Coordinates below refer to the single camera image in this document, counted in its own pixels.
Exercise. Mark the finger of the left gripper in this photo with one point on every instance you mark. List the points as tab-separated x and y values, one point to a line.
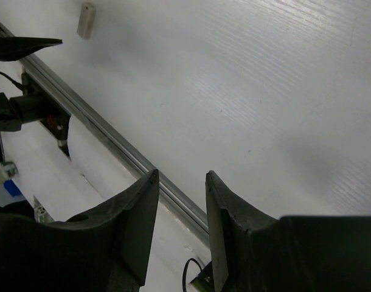
15	48

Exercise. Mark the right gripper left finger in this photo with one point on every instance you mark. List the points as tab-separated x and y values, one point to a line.
106	248

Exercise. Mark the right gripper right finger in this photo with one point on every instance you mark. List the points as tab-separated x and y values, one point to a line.
252	251

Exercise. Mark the beige rectangular eraser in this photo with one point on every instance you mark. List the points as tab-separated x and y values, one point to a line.
86	20

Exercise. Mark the metal table rail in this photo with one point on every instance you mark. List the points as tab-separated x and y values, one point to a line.
194	218

